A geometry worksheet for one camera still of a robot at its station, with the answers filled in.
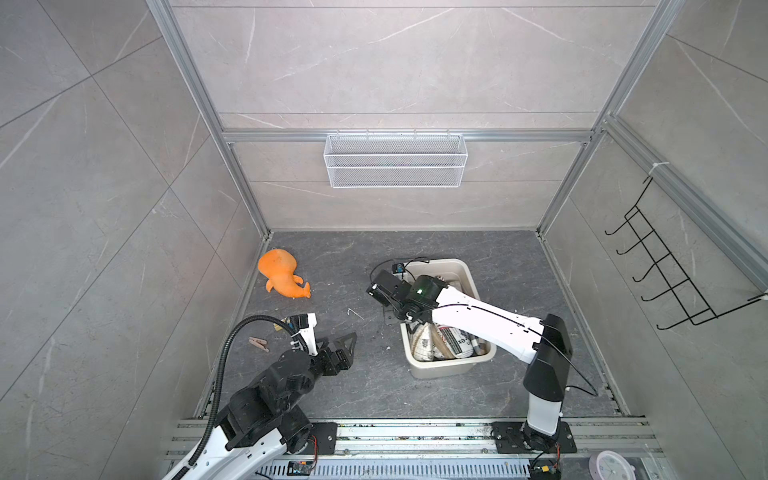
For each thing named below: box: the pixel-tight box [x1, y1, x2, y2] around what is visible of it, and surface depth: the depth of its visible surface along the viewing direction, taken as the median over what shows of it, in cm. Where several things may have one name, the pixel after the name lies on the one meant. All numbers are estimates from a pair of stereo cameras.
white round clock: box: [588, 450, 637, 480], surface depth 69 cm
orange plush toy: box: [258, 248, 312, 298], surface depth 102 cm
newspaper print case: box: [431, 322, 491, 359], surface depth 73 cm
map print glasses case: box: [412, 322, 434, 362], surface depth 74 cm
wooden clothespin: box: [248, 337, 269, 352], surface depth 92 cm
